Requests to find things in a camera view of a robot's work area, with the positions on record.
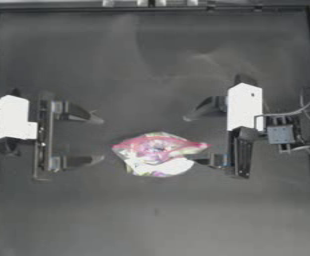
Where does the clear bag with pink zip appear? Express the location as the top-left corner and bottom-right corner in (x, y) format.
(110, 131), (211, 178)

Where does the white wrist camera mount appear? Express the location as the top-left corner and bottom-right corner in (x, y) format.
(0, 94), (38, 141)
(225, 82), (265, 133)

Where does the black table frame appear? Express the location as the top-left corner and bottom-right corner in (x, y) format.
(0, 0), (310, 194)

